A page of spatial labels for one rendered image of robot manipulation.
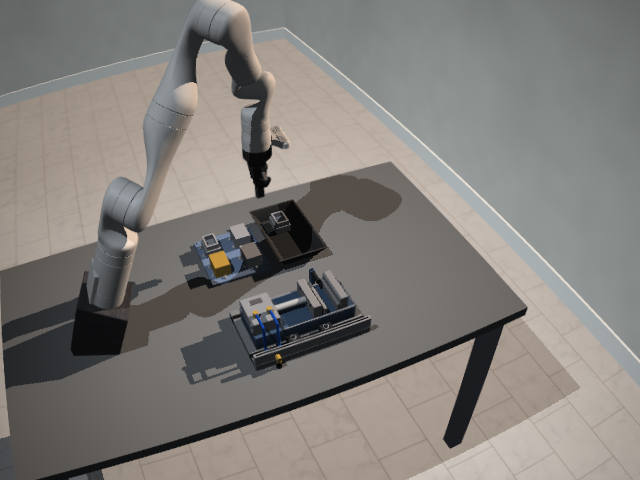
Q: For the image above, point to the orange rectangular block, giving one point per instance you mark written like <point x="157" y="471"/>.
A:
<point x="220" y="264"/>

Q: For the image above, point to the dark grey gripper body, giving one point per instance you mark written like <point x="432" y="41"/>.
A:
<point x="258" y="160"/>

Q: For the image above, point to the grey flat bar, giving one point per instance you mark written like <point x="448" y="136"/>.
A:
<point x="330" y="294"/>
<point x="324" y="308"/>

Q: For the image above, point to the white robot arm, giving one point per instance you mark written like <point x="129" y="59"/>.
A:
<point x="222" y="22"/>

